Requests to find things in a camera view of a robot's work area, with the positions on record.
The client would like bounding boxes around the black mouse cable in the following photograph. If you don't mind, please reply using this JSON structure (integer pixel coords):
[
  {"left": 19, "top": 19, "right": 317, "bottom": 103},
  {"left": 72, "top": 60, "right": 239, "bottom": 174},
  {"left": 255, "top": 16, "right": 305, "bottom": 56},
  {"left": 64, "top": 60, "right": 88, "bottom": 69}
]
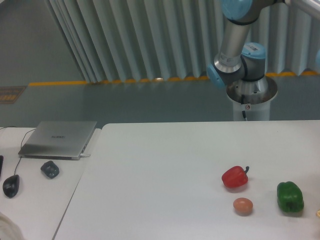
[{"left": 0, "top": 125, "right": 37, "bottom": 176}]

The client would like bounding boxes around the black pedestal cable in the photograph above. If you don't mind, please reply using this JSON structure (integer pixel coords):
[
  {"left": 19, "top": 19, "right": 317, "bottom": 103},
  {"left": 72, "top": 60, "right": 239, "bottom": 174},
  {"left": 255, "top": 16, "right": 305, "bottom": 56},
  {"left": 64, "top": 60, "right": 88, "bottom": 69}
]
[{"left": 240, "top": 93, "right": 249, "bottom": 122}]

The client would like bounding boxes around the black device at edge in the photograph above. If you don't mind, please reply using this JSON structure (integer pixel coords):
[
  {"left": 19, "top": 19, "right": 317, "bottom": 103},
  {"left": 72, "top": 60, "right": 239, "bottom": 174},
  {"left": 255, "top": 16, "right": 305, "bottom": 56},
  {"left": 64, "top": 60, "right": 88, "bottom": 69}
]
[{"left": 0, "top": 155, "right": 4, "bottom": 178}]

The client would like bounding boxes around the white corrugated folding screen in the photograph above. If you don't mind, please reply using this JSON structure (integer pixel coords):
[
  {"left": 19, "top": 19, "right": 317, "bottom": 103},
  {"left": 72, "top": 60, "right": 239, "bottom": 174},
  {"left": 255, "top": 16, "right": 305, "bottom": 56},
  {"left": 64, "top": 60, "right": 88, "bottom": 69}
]
[{"left": 47, "top": 0, "right": 320, "bottom": 83}]

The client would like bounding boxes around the silver laptop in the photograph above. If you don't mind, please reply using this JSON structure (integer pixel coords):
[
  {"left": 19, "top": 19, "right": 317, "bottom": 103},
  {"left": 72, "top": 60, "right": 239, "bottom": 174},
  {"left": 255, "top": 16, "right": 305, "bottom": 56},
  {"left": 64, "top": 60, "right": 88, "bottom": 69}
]
[{"left": 18, "top": 121, "right": 97, "bottom": 160}]

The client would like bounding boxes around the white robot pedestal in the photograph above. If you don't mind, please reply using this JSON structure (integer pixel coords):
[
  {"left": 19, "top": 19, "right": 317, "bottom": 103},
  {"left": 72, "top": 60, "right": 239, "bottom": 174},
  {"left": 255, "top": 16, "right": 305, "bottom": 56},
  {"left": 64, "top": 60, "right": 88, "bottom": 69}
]
[{"left": 226, "top": 76, "right": 278, "bottom": 121}]

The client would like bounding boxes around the small black plastic object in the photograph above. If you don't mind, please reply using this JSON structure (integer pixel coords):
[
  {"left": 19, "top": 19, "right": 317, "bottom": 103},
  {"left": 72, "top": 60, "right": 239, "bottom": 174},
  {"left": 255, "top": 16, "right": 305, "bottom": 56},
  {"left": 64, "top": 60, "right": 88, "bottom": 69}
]
[{"left": 40, "top": 160, "right": 60, "bottom": 179}]

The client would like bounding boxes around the brown egg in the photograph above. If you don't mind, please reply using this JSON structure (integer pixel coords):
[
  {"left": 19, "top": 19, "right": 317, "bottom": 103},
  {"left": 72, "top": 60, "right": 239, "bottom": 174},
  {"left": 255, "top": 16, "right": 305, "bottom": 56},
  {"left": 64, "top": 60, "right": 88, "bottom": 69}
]
[{"left": 233, "top": 197, "right": 253, "bottom": 214}]

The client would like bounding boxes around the red bell pepper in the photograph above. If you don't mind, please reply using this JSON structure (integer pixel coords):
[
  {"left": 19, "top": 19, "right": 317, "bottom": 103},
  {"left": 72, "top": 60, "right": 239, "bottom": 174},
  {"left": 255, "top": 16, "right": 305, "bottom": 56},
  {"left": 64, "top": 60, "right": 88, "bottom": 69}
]
[{"left": 221, "top": 166, "right": 250, "bottom": 188}]

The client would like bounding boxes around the black computer mouse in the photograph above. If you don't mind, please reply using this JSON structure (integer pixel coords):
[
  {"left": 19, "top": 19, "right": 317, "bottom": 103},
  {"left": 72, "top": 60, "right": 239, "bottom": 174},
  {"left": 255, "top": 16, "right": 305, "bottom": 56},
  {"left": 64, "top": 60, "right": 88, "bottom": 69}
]
[{"left": 2, "top": 174, "right": 20, "bottom": 199}]

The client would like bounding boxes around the white side table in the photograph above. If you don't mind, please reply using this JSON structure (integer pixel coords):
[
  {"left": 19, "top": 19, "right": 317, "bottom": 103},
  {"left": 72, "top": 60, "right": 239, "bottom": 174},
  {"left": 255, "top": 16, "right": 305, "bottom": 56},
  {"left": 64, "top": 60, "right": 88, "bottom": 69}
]
[{"left": 0, "top": 127, "right": 101, "bottom": 240}]

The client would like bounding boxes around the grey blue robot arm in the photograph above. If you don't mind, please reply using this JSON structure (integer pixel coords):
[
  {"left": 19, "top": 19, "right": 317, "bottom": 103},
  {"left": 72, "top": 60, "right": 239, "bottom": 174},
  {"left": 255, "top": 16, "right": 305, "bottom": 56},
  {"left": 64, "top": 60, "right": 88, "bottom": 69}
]
[{"left": 207, "top": 0, "right": 320, "bottom": 87}]

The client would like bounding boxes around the green bell pepper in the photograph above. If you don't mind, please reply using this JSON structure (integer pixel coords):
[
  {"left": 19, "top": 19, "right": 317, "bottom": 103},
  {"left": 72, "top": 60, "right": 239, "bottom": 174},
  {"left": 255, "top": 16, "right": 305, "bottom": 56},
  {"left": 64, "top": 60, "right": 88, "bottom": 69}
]
[{"left": 277, "top": 181, "right": 305, "bottom": 213}]

